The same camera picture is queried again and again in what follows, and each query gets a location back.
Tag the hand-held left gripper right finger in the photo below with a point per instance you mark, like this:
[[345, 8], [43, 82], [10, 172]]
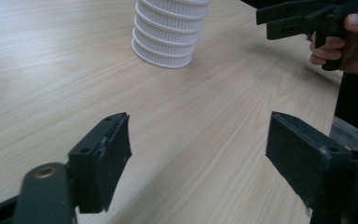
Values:
[[298, 155]]

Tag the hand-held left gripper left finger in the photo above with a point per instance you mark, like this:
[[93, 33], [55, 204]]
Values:
[[101, 168]]

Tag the stack of white paper cups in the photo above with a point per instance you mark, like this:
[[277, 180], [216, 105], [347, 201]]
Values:
[[167, 37]]

